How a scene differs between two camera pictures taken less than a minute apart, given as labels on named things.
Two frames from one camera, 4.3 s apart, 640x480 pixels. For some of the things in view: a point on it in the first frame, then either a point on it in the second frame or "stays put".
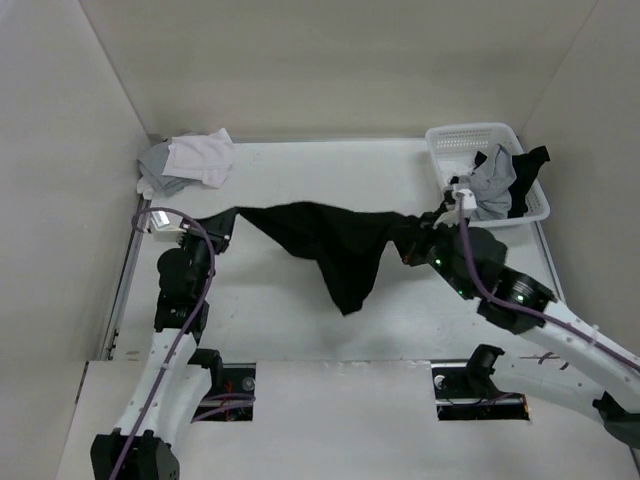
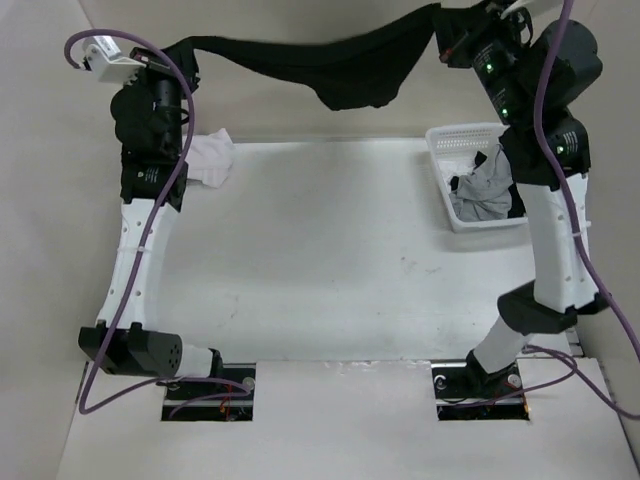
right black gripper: x=427 y=229 -> x=457 y=30
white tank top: x=206 y=158 stays put
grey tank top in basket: x=491 y=184 stays put
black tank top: x=346 y=242 -> x=368 y=66
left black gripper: x=221 y=226 -> x=157 y=66
